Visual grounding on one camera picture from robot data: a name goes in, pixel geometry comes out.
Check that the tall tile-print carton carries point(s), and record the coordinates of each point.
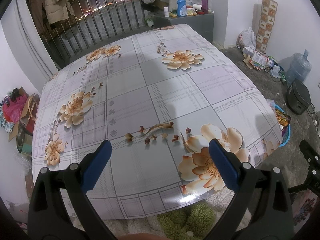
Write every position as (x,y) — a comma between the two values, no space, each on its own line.
(266,25)

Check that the pink plastic bag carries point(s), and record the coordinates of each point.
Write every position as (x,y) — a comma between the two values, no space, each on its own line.
(13,110)

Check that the brown hanging coat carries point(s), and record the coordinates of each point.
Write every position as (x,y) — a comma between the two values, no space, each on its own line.
(37,7)

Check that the purple cup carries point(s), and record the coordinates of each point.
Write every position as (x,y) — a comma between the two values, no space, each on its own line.
(204,4)

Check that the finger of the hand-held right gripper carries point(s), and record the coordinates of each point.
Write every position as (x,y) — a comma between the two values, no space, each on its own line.
(310,155)

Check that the white red plastic bag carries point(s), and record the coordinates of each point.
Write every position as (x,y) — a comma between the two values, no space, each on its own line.
(246,38)

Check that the floral plaid table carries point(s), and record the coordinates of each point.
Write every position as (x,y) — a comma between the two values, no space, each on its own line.
(160,92)

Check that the small white bottle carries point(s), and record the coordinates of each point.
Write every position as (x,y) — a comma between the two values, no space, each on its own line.
(167,12)

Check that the pile of paper packaging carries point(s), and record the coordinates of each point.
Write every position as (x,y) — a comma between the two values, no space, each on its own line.
(257,58)

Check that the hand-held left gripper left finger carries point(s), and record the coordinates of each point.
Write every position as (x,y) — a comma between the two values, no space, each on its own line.
(98,165)

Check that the blue water jug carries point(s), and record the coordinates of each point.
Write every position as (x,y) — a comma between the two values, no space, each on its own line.
(298,67)

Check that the black rice cooker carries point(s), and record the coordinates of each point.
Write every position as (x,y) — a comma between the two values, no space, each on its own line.
(298,97)

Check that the green fluffy clothing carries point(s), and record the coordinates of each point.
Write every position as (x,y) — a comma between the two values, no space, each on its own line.
(180,222)

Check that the beige hanging jacket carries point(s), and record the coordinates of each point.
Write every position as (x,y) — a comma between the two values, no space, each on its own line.
(56,2)

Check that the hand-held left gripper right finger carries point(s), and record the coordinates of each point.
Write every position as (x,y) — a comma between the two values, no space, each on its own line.
(223,165)

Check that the grey cabinet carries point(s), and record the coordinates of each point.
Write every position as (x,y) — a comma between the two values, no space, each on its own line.
(190,25)

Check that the blue plastic wastebasket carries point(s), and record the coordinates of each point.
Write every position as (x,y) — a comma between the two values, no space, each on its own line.
(286,137)

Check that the floral printed cloth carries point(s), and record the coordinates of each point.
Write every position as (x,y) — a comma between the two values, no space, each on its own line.
(303,210)

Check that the blue detergent bottle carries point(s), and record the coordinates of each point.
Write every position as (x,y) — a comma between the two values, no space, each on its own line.
(181,7)

